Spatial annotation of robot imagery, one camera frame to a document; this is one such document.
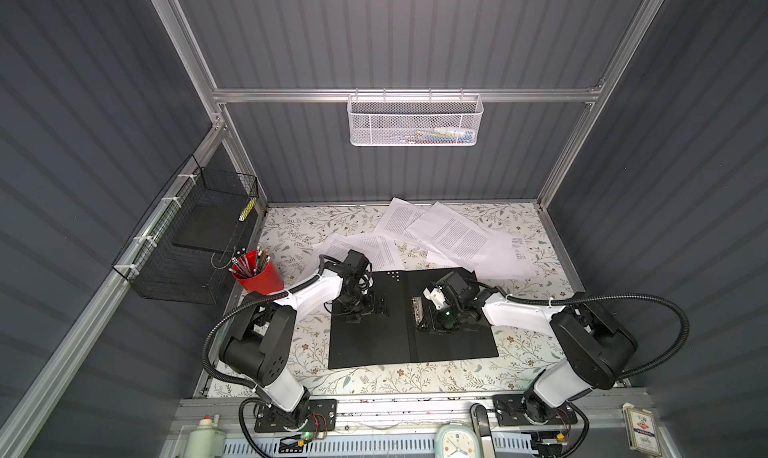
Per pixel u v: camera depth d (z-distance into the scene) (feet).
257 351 1.48
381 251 3.47
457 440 2.23
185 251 2.37
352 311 2.50
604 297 1.48
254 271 2.71
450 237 3.57
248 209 2.70
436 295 2.76
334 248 3.51
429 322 2.53
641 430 2.29
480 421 2.27
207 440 2.11
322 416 2.38
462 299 2.32
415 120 3.65
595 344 1.49
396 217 3.81
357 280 2.33
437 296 2.75
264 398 1.75
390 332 2.85
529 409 2.18
